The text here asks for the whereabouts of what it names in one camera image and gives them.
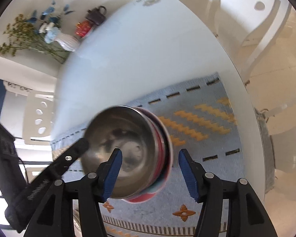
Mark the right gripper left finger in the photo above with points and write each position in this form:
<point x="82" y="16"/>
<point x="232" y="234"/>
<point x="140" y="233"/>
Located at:
<point x="96" y="188"/>

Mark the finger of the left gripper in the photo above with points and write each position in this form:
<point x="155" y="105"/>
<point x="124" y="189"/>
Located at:
<point x="36" y="190"/>

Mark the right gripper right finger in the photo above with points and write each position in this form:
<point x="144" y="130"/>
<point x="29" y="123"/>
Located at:
<point x="205" y="188"/>

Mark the pink patterned ceramic bowl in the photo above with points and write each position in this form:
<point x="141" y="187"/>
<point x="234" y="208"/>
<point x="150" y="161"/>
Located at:
<point x="165" y="166"/>

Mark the pink steel bowl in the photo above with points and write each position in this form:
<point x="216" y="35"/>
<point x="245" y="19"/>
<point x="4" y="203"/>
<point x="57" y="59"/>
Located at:
<point x="129" y="130"/>

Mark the blue steel bowl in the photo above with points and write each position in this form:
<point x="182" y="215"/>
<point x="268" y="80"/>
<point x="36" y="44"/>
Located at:
<point x="155" y="150"/>

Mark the white chair far left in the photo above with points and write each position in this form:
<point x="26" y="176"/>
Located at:
<point x="38" y="118"/>

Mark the white chair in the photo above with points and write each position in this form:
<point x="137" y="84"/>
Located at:
<point x="38" y="118"/>
<point x="237" y="23"/>

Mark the dried flower bouquet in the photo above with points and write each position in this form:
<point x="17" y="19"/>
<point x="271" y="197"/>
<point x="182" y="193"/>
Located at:
<point x="37" y="33"/>

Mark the white ribbed vase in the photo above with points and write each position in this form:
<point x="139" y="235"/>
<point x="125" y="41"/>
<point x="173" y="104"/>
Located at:
<point x="67" y="42"/>

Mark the red teacup with saucer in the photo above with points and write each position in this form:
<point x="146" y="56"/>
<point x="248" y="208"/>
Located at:
<point x="83" y="28"/>

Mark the dark brown teapot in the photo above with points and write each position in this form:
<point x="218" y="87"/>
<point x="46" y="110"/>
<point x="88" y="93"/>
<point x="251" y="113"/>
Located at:
<point x="96" y="15"/>

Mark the white chair right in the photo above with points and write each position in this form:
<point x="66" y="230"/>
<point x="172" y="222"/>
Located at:
<point x="237" y="23"/>

